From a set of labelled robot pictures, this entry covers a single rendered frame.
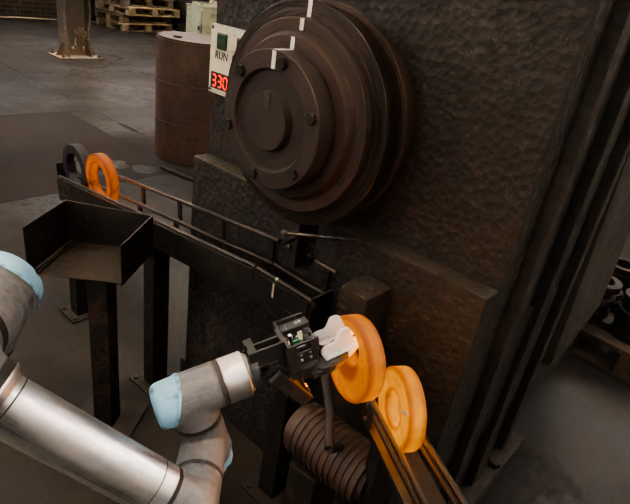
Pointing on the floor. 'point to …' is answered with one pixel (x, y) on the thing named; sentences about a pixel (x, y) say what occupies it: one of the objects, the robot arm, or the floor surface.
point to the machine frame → (452, 211)
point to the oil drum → (182, 96)
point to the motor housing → (301, 439)
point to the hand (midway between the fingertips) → (358, 337)
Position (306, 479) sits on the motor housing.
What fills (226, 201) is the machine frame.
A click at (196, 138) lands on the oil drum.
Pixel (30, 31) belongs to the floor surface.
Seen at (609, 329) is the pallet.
